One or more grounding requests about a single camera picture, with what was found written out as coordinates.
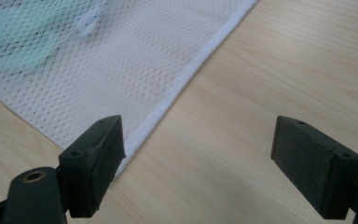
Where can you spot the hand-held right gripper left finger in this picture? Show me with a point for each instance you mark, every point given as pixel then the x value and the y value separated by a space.
pixel 90 168

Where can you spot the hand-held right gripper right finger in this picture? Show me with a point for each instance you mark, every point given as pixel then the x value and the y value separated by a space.
pixel 317 168

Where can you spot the white mesh laundry bag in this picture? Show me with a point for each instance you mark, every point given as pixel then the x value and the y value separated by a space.
pixel 105 71

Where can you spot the light green garment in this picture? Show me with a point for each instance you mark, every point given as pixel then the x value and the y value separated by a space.
pixel 21 34

